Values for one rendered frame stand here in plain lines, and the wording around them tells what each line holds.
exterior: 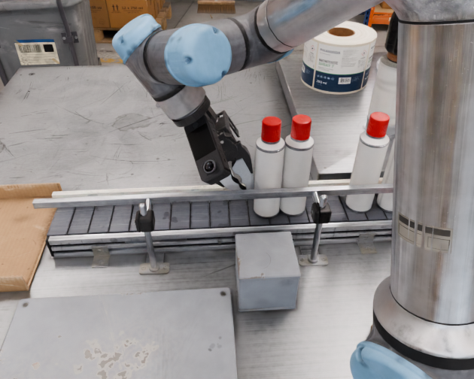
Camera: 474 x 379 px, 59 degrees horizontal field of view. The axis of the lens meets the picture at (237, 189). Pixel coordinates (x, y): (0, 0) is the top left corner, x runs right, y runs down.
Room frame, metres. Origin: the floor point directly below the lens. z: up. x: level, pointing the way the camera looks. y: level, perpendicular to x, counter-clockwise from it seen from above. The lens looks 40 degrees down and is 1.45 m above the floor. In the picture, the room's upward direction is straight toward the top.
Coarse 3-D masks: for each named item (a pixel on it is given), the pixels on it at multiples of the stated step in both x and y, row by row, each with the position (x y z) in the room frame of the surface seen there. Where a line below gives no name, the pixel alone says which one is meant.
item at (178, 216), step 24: (72, 216) 0.60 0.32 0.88; (96, 216) 0.60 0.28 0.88; (120, 216) 0.60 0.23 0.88; (168, 216) 0.60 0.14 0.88; (192, 216) 0.60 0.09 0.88; (216, 216) 0.60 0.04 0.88; (240, 216) 0.60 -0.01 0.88; (288, 216) 0.60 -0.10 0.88; (336, 216) 0.60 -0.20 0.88; (360, 216) 0.60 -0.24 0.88; (384, 216) 0.60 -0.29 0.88
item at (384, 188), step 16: (192, 192) 0.58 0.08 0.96; (208, 192) 0.58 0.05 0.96; (224, 192) 0.58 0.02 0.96; (240, 192) 0.58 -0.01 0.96; (256, 192) 0.58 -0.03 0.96; (272, 192) 0.58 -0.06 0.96; (288, 192) 0.58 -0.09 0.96; (304, 192) 0.58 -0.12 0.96; (320, 192) 0.58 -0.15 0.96; (336, 192) 0.58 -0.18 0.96; (352, 192) 0.59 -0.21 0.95; (368, 192) 0.59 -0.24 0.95; (384, 192) 0.59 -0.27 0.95
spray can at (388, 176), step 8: (392, 144) 0.65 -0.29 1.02; (392, 152) 0.63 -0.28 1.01; (392, 160) 0.63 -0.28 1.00; (392, 168) 0.62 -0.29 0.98; (384, 176) 0.64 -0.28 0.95; (392, 176) 0.62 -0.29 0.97; (376, 200) 0.64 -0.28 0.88; (384, 200) 0.62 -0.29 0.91; (392, 200) 0.61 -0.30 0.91; (384, 208) 0.62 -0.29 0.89; (392, 208) 0.61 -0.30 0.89
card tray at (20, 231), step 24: (0, 192) 0.71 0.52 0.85; (24, 192) 0.71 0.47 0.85; (48, 192) 0.71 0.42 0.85; (0, 216) 0.65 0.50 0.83; (24, 216) 0.65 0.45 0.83; (48, 216) 0.65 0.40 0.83; (0, 240) 0.58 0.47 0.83; (24, 240) 0.58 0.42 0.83; (0, 264) 0.52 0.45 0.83; (24, 264) 0.52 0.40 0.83; (0, 288) 0.46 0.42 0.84; (24, 288) 0.46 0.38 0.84
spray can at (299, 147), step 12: (300, 120) 0.62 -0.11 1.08; (300, 132) 0.61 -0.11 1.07; (288, 144) 0.61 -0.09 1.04; (300, 144) 0.61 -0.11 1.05; (312, 144) 0.61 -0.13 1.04; (288, 156) 0.61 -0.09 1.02; (300, 156) 0.60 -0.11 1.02; (288, 168) 0.61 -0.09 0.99; (300, 168) 0.60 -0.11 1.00; (288, 180) 0.61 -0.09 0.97; (300, 180) 0.60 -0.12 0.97; (288, 204) 0.60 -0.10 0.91; (300, 204) 0.60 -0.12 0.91
